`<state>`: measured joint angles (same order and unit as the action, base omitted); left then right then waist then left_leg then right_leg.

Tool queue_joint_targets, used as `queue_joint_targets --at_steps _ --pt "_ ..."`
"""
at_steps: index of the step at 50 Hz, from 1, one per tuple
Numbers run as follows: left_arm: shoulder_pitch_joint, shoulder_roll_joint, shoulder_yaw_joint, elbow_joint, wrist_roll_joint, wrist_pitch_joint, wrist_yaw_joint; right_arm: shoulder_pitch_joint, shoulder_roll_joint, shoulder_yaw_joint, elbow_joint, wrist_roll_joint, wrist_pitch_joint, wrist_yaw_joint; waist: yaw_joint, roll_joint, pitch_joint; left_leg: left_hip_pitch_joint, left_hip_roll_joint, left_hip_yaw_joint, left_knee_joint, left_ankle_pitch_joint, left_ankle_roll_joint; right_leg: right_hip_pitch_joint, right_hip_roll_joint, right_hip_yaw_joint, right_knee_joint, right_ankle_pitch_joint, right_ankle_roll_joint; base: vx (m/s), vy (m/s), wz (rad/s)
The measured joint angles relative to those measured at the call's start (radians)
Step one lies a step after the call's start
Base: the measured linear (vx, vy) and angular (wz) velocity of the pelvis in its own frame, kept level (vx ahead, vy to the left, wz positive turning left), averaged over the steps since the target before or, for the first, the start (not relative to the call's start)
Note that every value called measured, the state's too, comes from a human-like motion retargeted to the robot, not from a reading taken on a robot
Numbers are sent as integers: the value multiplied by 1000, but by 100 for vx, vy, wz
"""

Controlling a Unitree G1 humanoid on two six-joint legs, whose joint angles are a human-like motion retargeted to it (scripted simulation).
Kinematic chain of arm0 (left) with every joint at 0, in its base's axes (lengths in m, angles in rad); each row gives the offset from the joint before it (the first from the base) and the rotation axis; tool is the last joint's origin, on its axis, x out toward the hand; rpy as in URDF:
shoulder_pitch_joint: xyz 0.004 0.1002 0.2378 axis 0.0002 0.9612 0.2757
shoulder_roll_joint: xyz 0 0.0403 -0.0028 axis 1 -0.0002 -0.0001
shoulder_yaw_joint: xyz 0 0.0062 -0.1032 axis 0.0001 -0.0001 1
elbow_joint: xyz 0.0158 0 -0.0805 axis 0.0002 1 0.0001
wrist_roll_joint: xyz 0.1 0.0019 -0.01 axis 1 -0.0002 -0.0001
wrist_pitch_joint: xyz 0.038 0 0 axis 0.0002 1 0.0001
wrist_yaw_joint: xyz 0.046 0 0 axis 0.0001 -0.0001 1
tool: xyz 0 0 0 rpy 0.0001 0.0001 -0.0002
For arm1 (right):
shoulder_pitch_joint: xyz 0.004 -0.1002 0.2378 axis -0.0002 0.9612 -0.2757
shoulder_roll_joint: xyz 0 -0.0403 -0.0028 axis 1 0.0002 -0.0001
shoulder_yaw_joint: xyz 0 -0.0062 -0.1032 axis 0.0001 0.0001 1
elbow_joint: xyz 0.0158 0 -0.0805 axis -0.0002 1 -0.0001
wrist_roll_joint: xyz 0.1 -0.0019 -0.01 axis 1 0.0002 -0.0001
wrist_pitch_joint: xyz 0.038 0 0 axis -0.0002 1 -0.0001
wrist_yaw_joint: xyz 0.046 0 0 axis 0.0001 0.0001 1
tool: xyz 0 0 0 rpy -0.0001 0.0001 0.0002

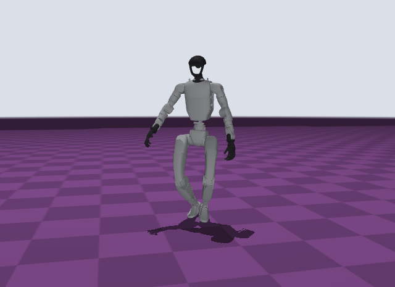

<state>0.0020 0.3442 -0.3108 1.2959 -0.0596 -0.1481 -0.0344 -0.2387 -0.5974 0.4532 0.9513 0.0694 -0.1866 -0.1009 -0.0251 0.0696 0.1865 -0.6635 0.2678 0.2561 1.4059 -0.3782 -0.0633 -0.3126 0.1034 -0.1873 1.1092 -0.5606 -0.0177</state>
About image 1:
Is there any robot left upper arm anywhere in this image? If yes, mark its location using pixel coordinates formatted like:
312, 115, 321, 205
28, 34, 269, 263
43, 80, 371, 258
210, 83, 229, 117

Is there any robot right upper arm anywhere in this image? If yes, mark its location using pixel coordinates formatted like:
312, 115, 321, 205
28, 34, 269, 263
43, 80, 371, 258
164, 83, 185, 114

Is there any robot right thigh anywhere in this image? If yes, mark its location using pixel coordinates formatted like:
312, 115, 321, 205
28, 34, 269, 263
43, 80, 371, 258
173, 134, 189, 188

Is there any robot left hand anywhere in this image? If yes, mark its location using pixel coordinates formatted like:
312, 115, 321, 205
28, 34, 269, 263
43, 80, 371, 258
224, 134, 235, 160

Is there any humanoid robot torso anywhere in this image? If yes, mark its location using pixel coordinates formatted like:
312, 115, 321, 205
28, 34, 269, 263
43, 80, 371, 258
184, 78, 214, 147

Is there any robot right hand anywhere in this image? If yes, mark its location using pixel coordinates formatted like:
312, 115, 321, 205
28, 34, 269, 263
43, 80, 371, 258
144, 124, 159, 148

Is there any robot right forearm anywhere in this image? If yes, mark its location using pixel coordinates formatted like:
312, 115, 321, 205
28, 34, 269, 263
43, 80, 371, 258
152, 104, 168, 131

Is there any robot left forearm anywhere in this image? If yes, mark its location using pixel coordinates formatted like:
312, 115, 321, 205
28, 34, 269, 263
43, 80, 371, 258
223, 107, 235, 139

